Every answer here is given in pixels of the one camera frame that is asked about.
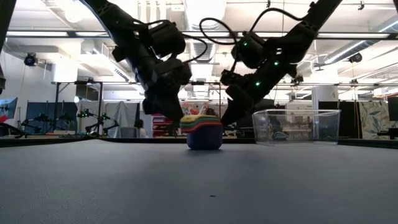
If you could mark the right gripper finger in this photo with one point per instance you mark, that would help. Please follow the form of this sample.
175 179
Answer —
230 95
241 107

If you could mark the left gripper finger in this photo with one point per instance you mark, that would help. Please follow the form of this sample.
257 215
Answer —
172 107
154 104

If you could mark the yellow measuring cup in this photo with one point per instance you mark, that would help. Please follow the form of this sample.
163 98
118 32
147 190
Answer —
199 117

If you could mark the green measuring cup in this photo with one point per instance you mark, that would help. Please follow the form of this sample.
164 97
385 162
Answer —
200 122

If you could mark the red measuring cup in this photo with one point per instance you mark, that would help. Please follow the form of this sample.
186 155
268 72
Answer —
201 126

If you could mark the orange measuring cup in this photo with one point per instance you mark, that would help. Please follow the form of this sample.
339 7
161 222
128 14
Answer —
202 129

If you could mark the large purple measuring cup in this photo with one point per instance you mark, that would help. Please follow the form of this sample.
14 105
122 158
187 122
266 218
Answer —
205 140

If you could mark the background black robot arm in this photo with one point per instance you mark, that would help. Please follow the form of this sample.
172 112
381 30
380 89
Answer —
99 119

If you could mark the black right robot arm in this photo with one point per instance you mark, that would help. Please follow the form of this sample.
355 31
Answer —
308 28

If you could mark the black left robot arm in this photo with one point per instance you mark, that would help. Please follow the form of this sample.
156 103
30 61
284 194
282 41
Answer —
115 21

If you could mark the clear plastic basket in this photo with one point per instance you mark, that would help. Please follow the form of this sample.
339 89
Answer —
295 127

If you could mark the floral print panel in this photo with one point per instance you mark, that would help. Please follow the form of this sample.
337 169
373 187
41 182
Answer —
192 109

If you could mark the black ceiling spotlight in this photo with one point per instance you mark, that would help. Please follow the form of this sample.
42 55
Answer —
30 59
297 79
355 58

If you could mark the grey cloth cover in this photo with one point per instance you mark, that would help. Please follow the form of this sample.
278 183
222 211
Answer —
121 115

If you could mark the marble print partition panel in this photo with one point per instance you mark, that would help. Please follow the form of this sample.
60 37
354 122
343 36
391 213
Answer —
374 119

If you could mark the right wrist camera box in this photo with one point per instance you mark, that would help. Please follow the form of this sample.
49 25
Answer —
248 49

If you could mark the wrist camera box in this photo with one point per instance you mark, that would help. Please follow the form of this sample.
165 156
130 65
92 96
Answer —
168 39
248 49

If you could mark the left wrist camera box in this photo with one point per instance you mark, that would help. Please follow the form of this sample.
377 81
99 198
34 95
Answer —
168 39

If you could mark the black metal frame rig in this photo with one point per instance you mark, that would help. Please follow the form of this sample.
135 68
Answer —
57 102

